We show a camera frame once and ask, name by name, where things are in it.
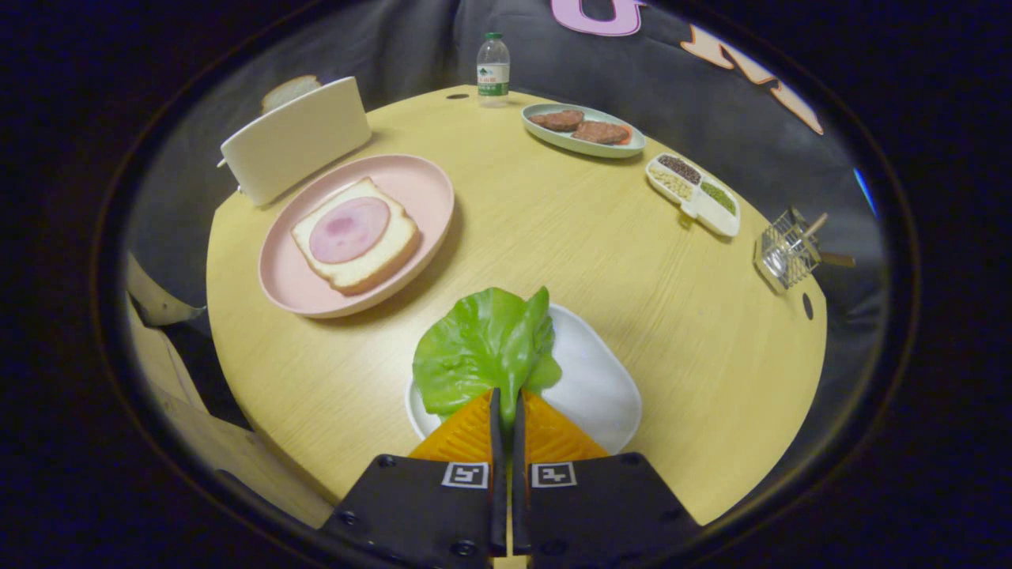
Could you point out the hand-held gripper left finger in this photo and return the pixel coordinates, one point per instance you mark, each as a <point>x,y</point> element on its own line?
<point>496,474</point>

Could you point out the clear plastic water bottle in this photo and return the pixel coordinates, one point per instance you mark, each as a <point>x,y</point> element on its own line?
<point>493,75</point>

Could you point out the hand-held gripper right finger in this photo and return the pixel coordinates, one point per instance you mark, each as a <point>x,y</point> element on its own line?
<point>519,474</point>

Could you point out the pink ham slice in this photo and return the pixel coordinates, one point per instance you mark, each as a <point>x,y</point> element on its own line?
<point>348,229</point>

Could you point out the green lettuce leaf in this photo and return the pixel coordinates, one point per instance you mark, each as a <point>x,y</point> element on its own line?
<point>474,348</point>

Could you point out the black backdrop cloth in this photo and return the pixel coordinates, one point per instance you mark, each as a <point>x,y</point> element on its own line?
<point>672,79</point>

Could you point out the light green oval plate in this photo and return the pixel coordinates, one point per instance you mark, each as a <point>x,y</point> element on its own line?
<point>545,141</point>

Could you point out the pale yellow beans pile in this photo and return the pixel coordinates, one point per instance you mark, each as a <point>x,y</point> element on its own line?
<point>672,183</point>

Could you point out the green beans pile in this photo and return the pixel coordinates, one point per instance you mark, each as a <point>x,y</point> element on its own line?
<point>718,196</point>

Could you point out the white squarish plate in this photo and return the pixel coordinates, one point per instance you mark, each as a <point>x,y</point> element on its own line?
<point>593,379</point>

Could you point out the pink round plate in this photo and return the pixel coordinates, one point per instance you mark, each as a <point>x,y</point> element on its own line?
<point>419,190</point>

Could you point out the white divided dish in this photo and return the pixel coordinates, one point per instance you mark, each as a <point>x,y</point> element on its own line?
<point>715,225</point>

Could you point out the plain bread slice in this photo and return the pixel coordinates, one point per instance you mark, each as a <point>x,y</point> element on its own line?
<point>288,88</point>

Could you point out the dark brown beans pile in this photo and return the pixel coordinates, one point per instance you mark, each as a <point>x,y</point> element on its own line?
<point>680,168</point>

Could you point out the brown meat piece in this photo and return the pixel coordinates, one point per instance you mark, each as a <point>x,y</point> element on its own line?
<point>557,120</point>
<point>601,132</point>

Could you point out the bread slice under ham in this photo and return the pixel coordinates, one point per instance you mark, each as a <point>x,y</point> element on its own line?
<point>398,237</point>

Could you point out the white toaster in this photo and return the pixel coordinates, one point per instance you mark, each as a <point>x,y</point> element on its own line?
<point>300,142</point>

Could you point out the orange carrot slice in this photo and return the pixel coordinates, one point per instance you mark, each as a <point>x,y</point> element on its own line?
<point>627,134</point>

